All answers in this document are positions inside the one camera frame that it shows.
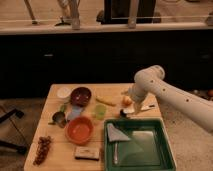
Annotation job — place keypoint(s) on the brown rectangular sponge block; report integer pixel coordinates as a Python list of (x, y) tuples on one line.
[(89, 153)]

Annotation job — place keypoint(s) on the grey metal spatula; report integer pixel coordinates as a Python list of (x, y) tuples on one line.
[(115, 135)]

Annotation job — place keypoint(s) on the green plastic tray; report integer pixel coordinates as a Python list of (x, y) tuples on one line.
[(148, 148)]

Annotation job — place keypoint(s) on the yellow banana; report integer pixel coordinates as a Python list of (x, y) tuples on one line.
[(105, 101)]

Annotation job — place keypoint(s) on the metal measuring cup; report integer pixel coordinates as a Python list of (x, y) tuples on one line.
[(58, 118)]

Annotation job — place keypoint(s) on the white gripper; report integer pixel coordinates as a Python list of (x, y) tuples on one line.
[(137, 95)]

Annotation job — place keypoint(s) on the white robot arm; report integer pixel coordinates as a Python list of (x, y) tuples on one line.
[(150, 80)]

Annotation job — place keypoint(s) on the light green cup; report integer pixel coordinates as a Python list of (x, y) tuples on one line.
[(100, 111)]

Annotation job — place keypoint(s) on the small white bowl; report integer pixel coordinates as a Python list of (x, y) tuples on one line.
[(63, 94)]

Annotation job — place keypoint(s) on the bunch of red grapes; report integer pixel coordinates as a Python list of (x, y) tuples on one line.
[(42, 150)]

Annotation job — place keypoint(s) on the orange bowl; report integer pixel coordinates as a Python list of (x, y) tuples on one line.
[(79, 130)]

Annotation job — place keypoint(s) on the wooden table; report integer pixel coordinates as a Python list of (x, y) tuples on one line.
[(61, 153)]

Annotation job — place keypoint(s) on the yellow red apple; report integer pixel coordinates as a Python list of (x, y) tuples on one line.
[(126, 101)]

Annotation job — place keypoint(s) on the dark red bowl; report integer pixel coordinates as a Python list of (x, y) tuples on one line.
[(80, 96)]

